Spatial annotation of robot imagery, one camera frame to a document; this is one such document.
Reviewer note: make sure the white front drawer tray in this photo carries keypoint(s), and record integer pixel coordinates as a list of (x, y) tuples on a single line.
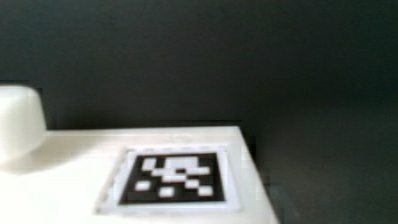
[(132, 176)]

